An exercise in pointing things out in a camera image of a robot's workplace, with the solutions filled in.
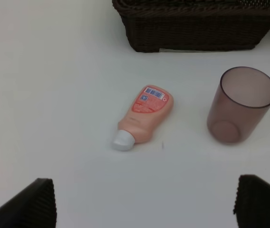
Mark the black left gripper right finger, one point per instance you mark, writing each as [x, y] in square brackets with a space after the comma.
[252, 204]

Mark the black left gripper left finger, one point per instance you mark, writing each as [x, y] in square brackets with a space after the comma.
[33, 207]

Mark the pink lotion bottle white cap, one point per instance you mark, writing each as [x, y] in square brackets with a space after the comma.
[151, 106]

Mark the translucent pink plastic cup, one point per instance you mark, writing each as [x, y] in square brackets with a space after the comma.
[240, 102]

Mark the dark brown wicker basket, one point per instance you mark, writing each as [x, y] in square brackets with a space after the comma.
[194, 25]

